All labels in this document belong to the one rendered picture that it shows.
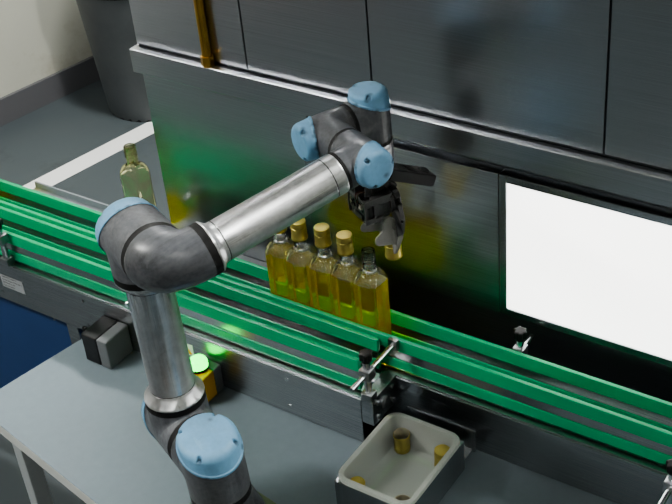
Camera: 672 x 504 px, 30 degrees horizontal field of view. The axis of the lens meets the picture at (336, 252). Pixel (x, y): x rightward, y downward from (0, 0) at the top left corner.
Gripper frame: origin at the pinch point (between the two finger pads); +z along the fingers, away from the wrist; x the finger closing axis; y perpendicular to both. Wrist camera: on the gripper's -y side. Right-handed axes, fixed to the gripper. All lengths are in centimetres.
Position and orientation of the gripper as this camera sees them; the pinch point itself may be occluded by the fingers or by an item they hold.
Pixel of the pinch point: (392, 241)
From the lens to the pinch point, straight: 247.9
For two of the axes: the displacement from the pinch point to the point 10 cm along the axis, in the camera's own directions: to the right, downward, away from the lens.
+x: 4.8, 4.7, -7.5
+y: -8.7, 3.5, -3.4
